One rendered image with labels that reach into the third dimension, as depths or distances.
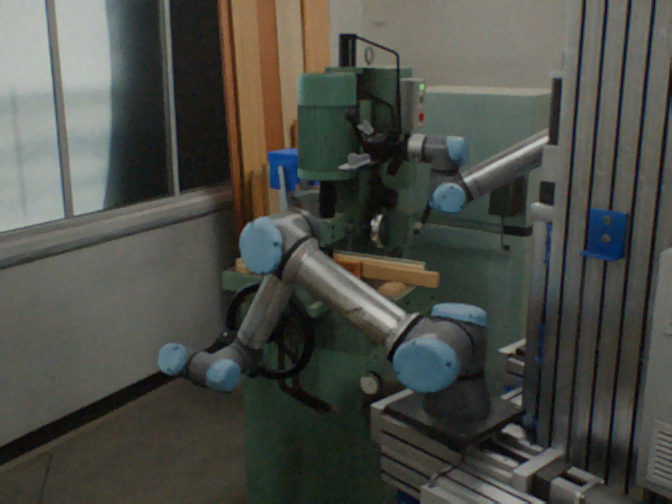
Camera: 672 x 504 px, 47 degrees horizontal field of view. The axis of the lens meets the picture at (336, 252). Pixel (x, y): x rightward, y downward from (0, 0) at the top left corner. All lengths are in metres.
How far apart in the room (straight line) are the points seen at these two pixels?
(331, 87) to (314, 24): 2.05
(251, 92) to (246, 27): 0.30
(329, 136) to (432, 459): 0.99
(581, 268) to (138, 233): 2.32
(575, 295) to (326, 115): 0.96
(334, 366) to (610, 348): 0.96
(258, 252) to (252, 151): 2.21
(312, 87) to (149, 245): 1.56
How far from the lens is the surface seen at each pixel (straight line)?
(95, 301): 3.43
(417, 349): 1.50
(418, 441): 1.77
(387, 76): 2.47
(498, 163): 1.94
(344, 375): 2.33
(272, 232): 1.60
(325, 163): 2.28
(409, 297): 2.25
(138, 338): 3.65
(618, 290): 1.60
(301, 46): 4.24
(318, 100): 2.26
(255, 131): 3.84
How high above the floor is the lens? 1.58
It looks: 15 degrees down
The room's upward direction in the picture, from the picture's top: straight up
